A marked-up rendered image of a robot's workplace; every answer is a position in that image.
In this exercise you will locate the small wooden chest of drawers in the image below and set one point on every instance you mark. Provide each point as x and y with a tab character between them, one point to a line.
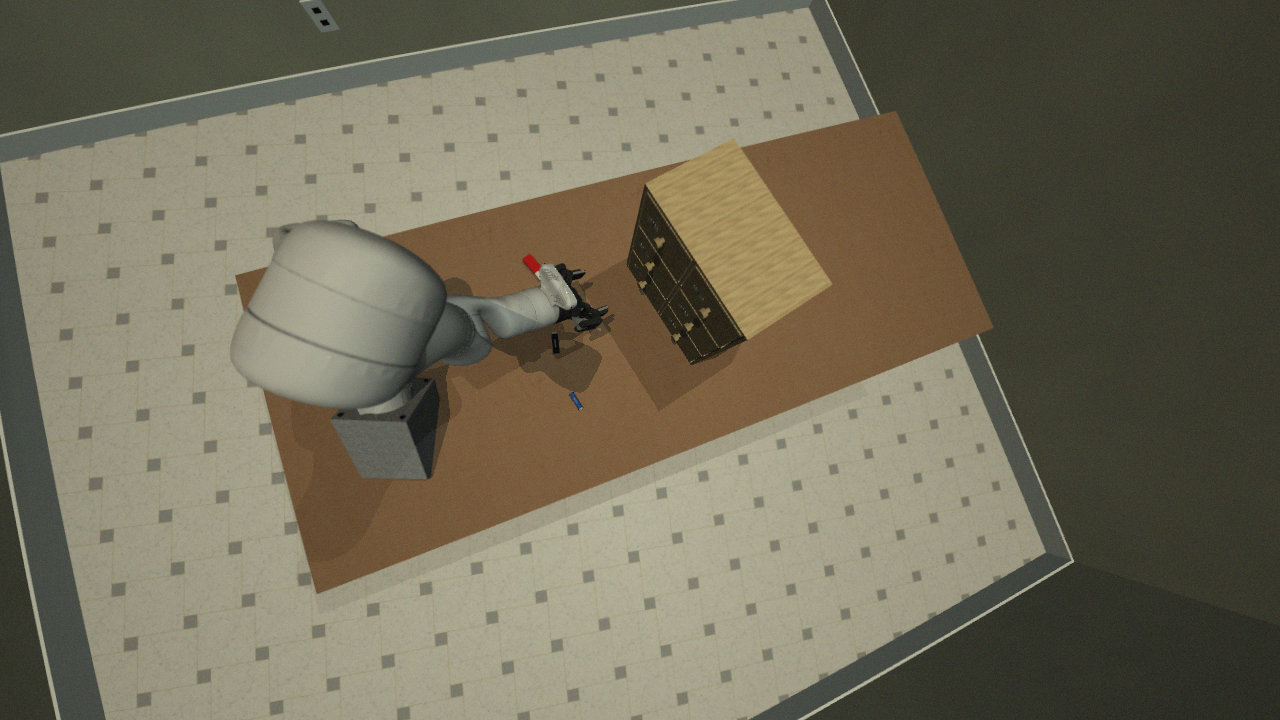
738	236

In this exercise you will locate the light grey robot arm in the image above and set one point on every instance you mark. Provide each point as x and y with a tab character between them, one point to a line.
343	316

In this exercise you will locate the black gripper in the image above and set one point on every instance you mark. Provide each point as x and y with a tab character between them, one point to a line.
576	314

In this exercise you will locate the brown wooden drawer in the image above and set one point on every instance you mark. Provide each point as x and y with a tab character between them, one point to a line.
710	309
679	335
667	242
648	285
653	263
692	323

